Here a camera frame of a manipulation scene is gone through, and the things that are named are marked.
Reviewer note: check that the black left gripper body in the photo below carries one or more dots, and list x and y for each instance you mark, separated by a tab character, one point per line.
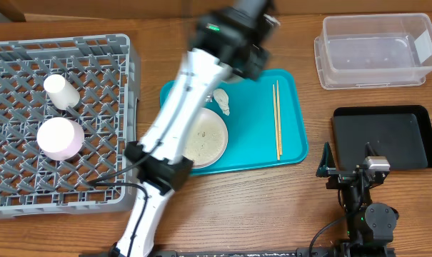
253	58

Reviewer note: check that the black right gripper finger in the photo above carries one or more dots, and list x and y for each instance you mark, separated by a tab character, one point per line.
327	165
369	151

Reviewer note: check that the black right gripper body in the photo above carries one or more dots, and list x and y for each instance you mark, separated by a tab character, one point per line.
346	172

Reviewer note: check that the white napkin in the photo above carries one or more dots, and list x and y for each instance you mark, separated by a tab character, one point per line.
222	99

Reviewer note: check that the wooden chopstick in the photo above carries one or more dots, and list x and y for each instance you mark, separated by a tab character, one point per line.
278	104
276	122

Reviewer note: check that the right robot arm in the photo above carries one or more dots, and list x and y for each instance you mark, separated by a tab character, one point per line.
370	225

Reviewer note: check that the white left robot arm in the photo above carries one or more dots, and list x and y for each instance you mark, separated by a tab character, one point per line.
158	155

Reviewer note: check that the grey dishwasher rack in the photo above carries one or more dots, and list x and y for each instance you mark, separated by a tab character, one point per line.
67	111

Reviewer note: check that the black tray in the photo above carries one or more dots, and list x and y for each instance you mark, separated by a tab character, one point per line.
402	134

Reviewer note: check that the teal serving tray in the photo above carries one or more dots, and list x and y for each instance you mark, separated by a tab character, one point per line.
250	124

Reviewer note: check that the clear plastic bin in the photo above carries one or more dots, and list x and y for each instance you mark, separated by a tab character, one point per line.
408	26

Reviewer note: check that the white dirty plate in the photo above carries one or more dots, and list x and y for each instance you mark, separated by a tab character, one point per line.
207	139

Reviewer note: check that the white label on bin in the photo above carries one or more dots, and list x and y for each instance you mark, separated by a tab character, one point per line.
423	46

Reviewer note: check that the white cup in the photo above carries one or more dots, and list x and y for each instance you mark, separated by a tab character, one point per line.
61	92

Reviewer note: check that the pink cup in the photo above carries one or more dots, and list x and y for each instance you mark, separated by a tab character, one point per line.
60	138

